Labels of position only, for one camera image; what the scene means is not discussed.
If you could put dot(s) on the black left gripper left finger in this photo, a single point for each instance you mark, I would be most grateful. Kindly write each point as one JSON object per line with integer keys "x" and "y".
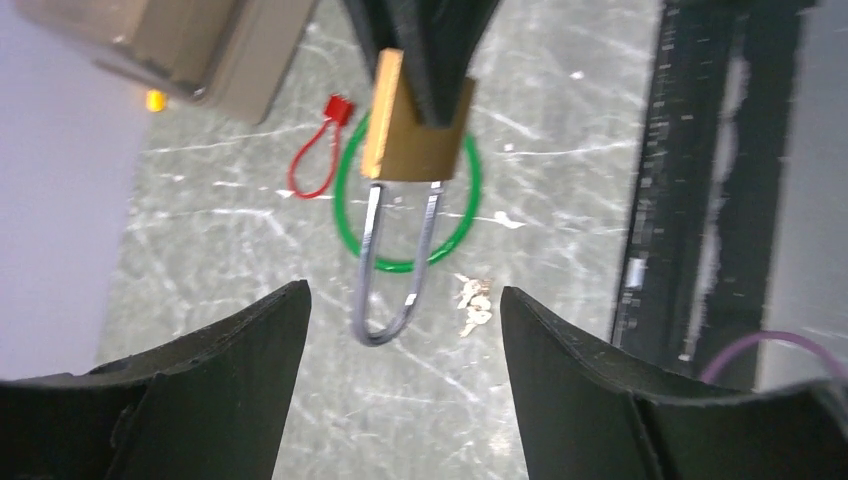
{"x": 211, "y": 404}

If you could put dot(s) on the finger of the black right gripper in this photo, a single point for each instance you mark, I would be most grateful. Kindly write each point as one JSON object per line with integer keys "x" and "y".
{"x": 439, "y": 39}
{"x": 374, "y": 24}

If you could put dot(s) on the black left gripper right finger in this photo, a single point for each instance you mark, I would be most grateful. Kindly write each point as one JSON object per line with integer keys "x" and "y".
{"x": 588, "y": 410}

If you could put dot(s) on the brass padlock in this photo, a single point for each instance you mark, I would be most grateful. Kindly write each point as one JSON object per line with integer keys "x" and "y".
{"x": 399, "y": 147}

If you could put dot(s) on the silver key bunch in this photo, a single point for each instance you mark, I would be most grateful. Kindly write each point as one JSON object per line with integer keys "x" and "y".
{"x": 474, "y": 299}

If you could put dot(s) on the beige plastic toolbox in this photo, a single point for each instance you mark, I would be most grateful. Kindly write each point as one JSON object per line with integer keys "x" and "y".
{"x": 226, "y": 55}

